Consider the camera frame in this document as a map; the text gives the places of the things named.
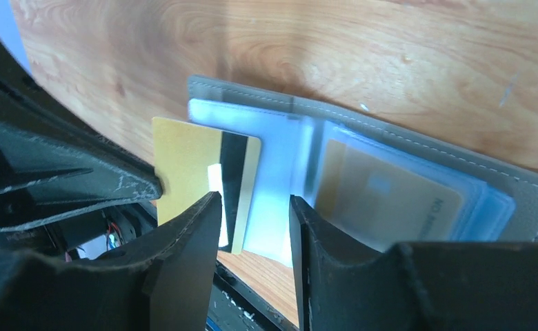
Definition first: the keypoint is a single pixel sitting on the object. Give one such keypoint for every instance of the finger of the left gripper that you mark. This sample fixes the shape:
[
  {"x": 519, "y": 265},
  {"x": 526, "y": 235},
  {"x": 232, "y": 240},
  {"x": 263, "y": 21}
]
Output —
[{"x": 54, "y": 166}]

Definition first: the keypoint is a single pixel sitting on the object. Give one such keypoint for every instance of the gold card in holder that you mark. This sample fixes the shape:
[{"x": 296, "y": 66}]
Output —
[{"x": 378, "y": 203}]

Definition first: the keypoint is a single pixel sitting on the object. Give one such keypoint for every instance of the grey card holder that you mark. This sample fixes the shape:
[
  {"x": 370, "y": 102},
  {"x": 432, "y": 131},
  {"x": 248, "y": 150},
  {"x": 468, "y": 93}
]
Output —
[{"x": 500, "y": 199}]

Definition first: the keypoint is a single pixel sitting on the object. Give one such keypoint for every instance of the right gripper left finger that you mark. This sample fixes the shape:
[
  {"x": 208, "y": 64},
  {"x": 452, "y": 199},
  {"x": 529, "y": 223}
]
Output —
[{"x": 160, "y": 281}]

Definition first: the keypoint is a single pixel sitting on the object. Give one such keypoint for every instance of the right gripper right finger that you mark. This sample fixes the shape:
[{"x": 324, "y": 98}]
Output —
[{"x": 342, "y": 284}]

